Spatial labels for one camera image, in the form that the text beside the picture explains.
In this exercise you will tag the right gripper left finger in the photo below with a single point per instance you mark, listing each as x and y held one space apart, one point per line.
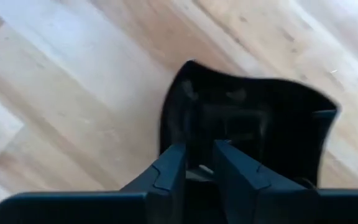
169 180

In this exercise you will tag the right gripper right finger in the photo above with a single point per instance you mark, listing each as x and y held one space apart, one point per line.
241 180

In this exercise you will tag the black wavy square plate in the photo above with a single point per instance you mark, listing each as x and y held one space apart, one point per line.
244 109

